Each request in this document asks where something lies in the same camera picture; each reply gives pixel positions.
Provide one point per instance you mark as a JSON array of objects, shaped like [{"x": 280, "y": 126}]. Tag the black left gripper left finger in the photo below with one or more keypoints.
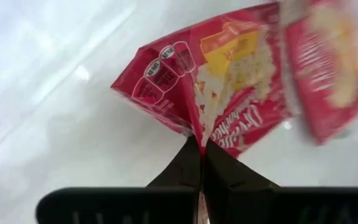
[{"x": 120, "y": 205}]

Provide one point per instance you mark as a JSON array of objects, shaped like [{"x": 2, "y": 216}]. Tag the red popcorn bag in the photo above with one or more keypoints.
[
  {"x": 322, "y": 77},
  {"x": 228, "y": 77}
]

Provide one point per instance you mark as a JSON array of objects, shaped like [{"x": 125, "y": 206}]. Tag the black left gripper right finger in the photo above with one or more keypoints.
[{"x": 275, "y": 205}]

